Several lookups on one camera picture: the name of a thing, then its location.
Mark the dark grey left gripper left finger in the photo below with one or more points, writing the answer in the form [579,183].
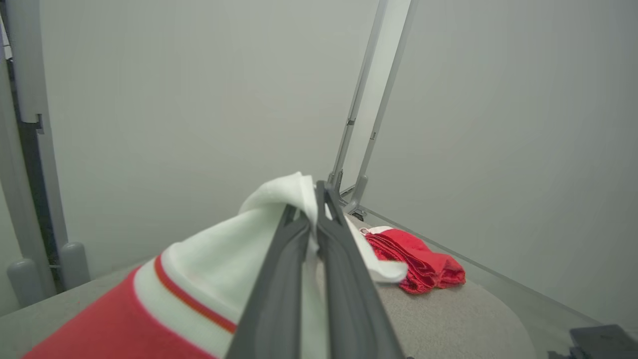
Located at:
[274,309]

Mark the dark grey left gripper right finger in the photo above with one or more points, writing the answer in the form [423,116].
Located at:
[349,309]

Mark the red Bulls basketball jersey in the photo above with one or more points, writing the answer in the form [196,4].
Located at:
[209,269]

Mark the red shorts with white waistband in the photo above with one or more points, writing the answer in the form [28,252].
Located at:
[423,264]

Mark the slanted grey double-rail frame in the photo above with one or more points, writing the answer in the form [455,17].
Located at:
[355,192]

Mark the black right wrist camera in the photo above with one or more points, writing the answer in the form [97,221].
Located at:
[603,341]

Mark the grey partition post with cylinder feet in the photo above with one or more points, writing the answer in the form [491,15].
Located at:
[30,60]

